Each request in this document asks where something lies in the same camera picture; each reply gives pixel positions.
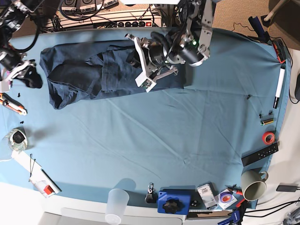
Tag blue clamp bottom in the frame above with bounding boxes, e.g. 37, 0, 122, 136
218, 201, 248, 225

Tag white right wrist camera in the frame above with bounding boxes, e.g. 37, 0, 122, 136
0, 81, 11, 93

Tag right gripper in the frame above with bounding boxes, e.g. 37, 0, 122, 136
0, 50, 43, 89

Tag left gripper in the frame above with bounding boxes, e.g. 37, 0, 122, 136
125, 31, 178, 81

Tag red handled pliers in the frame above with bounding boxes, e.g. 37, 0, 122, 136
226, 185, 243, 195

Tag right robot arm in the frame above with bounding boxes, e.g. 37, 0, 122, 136
0, 0, 43, 93

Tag light blue table cloth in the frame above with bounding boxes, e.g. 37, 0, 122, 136
0, 29, 291, 206

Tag dark blue T-shirt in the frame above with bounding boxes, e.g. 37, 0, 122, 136
39, 39, 187, 110

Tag orange utility knife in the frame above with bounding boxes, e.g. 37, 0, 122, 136
0, 93, 27, 116

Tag AA battery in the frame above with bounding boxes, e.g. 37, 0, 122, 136
260, 118, 274, 126

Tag white black marker pen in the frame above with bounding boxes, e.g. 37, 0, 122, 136
273, 67, 285, 109

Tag glass jar with black lid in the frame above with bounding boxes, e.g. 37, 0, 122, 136
4, 128, 28, 151

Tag black remote control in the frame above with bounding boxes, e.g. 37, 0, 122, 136
241, 142, 278, 166

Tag white labelled packet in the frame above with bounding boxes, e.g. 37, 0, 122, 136
196, 183, 218, 210

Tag red tape roll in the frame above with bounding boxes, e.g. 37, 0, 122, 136
262, 131, 276, 145

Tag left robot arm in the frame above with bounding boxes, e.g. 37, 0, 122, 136
125, 0, 216, 89

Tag grey-green ceramic mug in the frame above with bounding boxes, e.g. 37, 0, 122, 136
241, 170, 269, 201

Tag orange black clamp tool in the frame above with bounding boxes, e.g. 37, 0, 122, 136
272, 38, 286, 64

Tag blue box with black knob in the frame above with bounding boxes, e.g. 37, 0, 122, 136
157, 189, 191, 215

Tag white paper strip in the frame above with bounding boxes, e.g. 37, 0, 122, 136
13, 151, 58, 186

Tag translucent plastic cup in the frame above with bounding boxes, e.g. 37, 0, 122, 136
105, 188, 129, 225

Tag blue black clamp top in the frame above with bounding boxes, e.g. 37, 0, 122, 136
248, 16, 270, 44

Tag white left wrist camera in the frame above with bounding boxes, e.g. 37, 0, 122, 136
135, 73, 157, 93

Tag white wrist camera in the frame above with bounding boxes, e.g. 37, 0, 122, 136
135, 73, 157, 93
0, 81, 11, 93

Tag black power adapter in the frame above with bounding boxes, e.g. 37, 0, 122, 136
276, 185, 299, 192

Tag white power strip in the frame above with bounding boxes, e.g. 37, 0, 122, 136
56, 8, 165, 30

